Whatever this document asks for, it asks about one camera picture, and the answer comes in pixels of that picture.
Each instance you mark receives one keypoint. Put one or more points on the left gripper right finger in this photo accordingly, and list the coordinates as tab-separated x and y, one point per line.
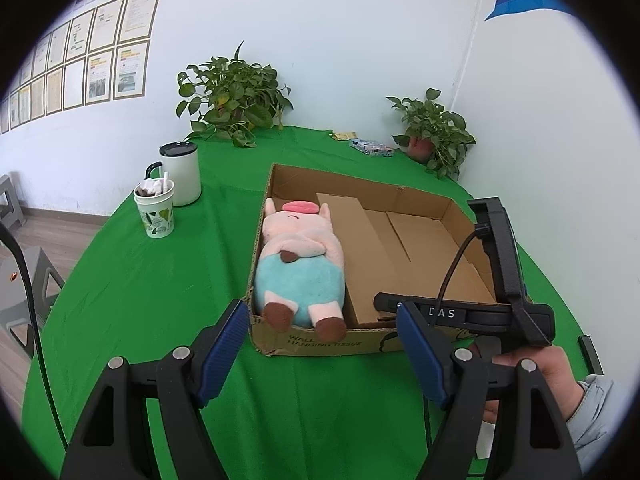
531	438

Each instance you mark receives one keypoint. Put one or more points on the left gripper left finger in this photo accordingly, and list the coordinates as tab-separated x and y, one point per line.
112	439

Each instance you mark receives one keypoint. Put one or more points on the grey right sleeve forearm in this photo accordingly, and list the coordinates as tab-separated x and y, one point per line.
599	414

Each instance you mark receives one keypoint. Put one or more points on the person's right hand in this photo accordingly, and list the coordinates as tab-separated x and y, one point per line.
554	365

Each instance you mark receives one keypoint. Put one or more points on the cardboard tray box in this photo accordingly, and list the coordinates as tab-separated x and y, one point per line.
396	239

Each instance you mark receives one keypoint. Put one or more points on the brown cardboard divider box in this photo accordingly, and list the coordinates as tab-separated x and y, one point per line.
368	268

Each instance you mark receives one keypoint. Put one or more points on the grey metal stool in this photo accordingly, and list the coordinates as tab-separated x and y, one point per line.
25	275

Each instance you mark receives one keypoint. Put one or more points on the green tablecloth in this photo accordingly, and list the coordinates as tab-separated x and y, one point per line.
350	417

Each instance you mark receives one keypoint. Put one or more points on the small potted plant red pot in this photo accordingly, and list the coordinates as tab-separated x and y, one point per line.
434	136

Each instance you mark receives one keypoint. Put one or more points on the pink pig plush toy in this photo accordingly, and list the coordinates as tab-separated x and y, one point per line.
300	272

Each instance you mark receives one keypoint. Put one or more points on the colourful tissue packet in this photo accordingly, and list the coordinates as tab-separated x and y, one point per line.
371	148

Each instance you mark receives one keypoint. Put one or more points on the green patterned paper cup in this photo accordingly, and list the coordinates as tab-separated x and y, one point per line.
155	202

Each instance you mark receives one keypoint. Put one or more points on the yellow card packet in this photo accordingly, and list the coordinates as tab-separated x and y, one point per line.
343	136

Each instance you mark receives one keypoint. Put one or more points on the white thermos mug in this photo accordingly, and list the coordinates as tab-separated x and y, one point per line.
180	160

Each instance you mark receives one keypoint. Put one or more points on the large potted plant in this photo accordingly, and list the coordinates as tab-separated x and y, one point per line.
230	99

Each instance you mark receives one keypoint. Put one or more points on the framed certificates on wall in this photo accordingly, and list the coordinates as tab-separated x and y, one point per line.
98	56

